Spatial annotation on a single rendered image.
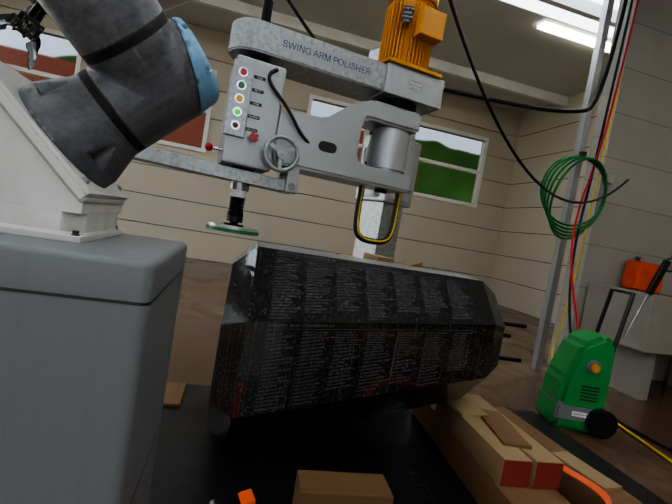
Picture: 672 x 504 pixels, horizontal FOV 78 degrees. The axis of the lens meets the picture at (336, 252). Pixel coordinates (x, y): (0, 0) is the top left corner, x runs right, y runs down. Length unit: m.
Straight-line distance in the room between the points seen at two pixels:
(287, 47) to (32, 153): 1.28
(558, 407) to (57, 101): 2.76
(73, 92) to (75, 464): 0.54
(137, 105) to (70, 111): 0.09
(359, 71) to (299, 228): 6.13
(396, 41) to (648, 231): 3.46
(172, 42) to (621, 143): 4.27
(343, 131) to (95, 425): 1.49
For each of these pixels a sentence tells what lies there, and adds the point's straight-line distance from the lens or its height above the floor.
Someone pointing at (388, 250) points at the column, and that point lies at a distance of 2.63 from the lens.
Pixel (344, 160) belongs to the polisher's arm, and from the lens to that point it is 1.86.
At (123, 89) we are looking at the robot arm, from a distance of 0.78.
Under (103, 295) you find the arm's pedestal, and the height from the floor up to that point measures 0.80.
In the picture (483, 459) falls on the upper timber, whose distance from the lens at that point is 1.84.
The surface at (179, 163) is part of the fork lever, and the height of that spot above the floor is 1.09.
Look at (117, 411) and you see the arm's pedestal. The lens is 0.69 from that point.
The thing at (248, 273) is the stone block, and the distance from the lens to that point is 1.56.
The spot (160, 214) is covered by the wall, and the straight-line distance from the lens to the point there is 7.92.
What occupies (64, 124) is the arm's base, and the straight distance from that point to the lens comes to 0.77.
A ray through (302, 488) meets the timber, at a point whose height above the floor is 0.14.
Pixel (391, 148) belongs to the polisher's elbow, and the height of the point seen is 1.34.
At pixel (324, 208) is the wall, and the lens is 7.97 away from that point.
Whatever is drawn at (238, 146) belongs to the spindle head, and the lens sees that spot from 1.73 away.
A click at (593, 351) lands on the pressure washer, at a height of 0.49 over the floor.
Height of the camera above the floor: 0.94
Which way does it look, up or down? 3 degrees down
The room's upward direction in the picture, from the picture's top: 10 degrees clockwise
